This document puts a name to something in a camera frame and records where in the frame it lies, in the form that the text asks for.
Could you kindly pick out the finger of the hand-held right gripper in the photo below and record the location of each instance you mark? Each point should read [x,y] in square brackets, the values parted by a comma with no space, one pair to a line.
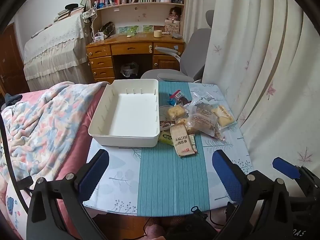
[285,167]

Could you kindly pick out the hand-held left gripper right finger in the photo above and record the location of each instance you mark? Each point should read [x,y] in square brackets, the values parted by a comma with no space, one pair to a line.
[226,175]

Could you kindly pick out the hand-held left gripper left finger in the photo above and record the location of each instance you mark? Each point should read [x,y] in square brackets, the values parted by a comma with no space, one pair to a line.
[93,172]

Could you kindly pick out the small white stick packet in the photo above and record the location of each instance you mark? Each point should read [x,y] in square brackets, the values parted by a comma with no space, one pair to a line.
[193,142]

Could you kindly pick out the beige cracker packet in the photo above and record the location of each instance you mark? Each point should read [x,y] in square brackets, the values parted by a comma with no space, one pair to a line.
[181,140]

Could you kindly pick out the large clear bread packet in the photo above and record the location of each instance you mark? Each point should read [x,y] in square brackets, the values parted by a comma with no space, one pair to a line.
[201,121]

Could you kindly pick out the yellow cake packet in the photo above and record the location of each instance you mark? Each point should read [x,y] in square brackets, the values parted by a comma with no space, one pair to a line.
[222,115]

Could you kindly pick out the green snack packet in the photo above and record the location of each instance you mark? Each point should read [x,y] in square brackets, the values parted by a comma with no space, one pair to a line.
[165,138]

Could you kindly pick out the white plastic storage bin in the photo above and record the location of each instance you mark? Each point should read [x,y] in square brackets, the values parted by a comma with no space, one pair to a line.
[130,110]

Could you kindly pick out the grey white snack packet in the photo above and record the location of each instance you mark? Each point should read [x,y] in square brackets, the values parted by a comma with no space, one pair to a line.
[203,100]

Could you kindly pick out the white brown snowflake packet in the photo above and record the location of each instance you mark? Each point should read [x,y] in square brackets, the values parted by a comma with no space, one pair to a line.
[166,124]

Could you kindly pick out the puffed rice cake packet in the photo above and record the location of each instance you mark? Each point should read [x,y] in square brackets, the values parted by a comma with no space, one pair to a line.
[176,111]

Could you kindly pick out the red dark snack packet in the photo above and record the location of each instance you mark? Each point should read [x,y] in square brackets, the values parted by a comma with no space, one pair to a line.
[181,98]

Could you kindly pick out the blue candy wrapper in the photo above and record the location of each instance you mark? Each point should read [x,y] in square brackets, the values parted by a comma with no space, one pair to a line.
[172,101]

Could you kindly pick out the pink bed sheet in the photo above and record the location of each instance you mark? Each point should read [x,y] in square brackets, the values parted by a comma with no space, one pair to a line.
[72,155]

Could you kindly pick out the floral fleece blanket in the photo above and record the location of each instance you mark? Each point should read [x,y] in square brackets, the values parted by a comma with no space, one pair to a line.
[45,130]

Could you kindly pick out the person's leg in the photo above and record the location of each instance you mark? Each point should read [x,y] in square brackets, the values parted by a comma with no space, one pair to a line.
[156,231]

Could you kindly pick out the white leaf print curtain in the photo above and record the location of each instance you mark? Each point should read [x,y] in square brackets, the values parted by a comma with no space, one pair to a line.
[262,67]

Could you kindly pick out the trash bin with bag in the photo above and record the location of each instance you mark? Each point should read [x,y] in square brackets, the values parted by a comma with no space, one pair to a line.
[129,69]

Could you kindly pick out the dark blue cloth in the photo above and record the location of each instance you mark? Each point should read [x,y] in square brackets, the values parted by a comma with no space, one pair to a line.
[11,100]

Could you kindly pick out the grey office chair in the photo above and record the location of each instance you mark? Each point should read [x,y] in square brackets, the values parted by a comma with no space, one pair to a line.
[192,57]

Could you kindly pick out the wooden desk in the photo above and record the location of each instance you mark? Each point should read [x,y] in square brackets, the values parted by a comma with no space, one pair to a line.
[130,47]

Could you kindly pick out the white lace cover cloth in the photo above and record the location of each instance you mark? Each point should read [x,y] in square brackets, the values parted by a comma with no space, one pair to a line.
[55,47]

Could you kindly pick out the white charger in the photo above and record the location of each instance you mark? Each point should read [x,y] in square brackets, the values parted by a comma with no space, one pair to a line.
[98,37]

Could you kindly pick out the brown wooden door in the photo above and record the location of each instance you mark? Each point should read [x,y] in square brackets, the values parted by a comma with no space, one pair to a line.
[10,62]

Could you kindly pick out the dark patterned pouch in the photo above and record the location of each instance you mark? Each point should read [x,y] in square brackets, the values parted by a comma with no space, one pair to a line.
[107,28]

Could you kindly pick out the grey desk item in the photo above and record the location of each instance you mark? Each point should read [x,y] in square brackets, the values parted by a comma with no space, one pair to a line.
[177,36]

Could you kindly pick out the green picture cards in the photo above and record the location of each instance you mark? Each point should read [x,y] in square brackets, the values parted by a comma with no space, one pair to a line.
[132,29]

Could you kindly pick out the cream cup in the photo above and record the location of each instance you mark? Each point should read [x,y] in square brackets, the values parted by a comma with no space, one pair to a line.
[157,34]

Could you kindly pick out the cardboard box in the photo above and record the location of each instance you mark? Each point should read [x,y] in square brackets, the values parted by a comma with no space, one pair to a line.
[172,28]

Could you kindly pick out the stack of books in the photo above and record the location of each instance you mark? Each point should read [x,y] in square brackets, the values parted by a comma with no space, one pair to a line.
[67,13]

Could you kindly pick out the wooden bookshelf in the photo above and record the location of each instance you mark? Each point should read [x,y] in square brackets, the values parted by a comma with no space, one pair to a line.
[140,10]

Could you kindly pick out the doll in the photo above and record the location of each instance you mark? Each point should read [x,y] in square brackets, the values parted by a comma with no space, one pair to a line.
[173,13]

